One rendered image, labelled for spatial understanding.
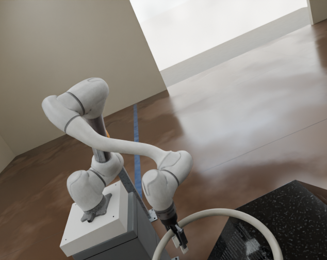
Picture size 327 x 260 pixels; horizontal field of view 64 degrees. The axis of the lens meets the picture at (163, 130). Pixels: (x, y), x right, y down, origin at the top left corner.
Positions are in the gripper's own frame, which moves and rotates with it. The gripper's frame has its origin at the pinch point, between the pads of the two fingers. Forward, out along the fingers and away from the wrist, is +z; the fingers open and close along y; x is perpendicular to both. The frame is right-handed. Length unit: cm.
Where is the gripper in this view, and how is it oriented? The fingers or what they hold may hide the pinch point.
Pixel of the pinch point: (180, 244)
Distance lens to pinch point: 131.1
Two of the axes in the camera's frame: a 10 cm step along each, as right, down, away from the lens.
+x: 7.4, -5.0, 4.5
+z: 3.1, 8.5, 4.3
